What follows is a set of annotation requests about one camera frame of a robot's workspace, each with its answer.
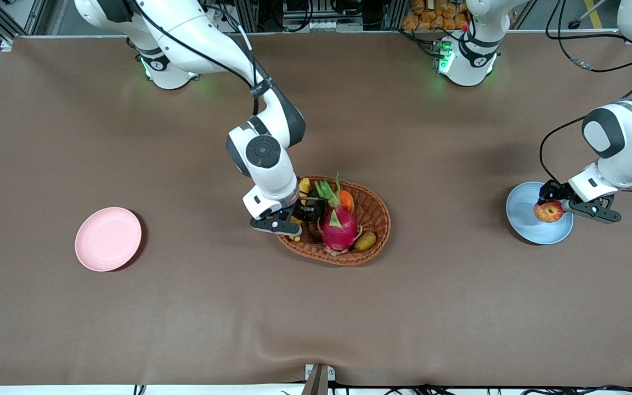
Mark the yellow banana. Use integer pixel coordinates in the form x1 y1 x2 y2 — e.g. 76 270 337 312
289 177 312 242

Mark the brown yellow kiwi fruit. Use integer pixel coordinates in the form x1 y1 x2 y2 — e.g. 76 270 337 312
354 231 377 253

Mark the blue plate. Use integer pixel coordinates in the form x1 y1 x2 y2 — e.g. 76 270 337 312
506 182 574 245

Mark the metal table edge bracket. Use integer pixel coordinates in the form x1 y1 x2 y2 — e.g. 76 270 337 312
305 364 336 395

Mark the pink plate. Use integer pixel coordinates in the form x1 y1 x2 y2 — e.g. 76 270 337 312
75 207 143 272

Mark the pile of orange items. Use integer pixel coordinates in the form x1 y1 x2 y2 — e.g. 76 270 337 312
402 0 470 31

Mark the red yellow apple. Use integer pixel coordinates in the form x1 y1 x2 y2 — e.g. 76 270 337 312
534 200 565 223

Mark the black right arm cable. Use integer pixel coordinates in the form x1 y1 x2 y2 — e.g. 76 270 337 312
129 0 262 116

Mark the pink dragon fruit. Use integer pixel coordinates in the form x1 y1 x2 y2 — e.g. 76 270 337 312
314 173 363 257

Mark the brown wicker basket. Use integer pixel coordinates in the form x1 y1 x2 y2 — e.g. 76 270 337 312
275 175 391 267

